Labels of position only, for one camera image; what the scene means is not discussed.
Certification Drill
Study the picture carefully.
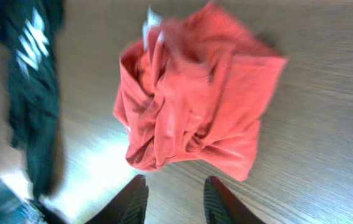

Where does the red soccer t-shirt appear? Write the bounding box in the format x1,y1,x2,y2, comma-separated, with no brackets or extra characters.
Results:
114,2,287,181

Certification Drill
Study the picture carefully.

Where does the black Nike t-shirt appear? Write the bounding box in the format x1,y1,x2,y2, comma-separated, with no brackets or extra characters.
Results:
0,0,65,200

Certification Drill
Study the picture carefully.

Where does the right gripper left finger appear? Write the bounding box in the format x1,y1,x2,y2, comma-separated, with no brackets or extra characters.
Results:
86,174,149,224

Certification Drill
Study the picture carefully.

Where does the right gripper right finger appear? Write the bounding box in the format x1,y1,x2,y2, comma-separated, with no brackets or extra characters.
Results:
203,176,265,224

